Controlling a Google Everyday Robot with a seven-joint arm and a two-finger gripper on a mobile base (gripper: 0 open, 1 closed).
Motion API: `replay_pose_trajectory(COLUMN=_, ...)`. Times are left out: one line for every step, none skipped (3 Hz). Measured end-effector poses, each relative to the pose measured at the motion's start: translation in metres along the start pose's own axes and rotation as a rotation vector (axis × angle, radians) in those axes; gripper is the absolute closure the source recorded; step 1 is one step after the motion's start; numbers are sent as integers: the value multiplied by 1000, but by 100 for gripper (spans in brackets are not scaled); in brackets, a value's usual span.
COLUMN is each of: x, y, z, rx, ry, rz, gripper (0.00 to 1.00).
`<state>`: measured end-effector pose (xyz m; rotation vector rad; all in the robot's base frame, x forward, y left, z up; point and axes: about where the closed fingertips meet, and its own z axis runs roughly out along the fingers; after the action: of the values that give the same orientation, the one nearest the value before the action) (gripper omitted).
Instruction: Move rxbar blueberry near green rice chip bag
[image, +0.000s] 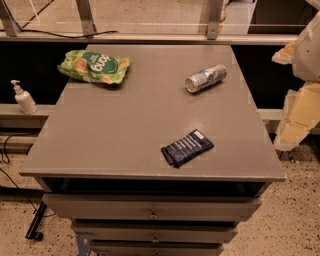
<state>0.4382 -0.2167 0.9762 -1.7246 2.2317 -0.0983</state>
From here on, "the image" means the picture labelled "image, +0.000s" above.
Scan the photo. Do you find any grey drawer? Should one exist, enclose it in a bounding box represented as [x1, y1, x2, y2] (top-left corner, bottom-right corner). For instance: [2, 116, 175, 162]
[43, 194, 261, 222]
[72, 222, 238, 243]
[90, 241, 224, 256]

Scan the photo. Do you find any black metal floor bracket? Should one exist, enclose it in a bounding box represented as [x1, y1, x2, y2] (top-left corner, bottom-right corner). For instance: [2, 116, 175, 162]
[25, 202, 47, 241]

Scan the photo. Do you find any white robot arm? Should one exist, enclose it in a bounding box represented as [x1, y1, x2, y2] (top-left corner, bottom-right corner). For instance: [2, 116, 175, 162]
[272, 12, 320, 151]

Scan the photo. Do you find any green rice chip bag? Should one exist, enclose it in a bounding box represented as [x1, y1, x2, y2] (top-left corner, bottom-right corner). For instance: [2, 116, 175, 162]
[57, 50, 130, 85]

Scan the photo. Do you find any top grey drawer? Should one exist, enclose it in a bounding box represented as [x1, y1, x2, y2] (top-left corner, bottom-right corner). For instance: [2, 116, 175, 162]
[43, 194, 261, 222]

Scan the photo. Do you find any black floor cable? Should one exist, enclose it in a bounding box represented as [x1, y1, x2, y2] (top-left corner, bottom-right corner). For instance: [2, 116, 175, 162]
[0, 133, 39, 214]

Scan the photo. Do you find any dark blue rxbar wrapper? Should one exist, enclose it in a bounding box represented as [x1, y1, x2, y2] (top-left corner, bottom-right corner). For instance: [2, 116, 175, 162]
[161, 129, 214, 168]

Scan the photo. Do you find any grey metal window rail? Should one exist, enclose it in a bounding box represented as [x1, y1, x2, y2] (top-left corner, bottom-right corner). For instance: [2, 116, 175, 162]
[0, 32, 298, 46]

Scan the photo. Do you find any silver blue drink can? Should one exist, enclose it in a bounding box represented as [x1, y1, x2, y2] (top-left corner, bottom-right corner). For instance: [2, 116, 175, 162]
[185, 64, 227, 93]

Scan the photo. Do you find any middle grey drawer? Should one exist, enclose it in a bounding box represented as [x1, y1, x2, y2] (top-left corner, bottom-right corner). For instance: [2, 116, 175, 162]
[72, 222, 238, 243]

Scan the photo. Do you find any bottom grey drawer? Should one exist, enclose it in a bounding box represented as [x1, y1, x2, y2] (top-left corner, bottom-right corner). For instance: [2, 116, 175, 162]
[90, 241, 224, 256]

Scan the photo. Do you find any black cable on ledge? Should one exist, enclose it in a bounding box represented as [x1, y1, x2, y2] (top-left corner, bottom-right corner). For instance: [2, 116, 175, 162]
[19, 29, 119, 39]

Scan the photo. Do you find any grey drawer cabinet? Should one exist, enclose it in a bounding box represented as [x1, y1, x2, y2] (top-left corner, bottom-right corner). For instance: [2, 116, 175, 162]
[18, 44, 287, 256]

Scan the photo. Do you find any white pump sanitizer bottle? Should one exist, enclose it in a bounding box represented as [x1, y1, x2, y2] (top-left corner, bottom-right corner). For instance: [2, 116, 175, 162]
[11, 80, 38, 114]

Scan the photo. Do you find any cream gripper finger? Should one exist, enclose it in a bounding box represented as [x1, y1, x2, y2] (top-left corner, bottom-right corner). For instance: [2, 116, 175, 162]
[273, 82, 320, 151]
[272, 41, 296, 65]

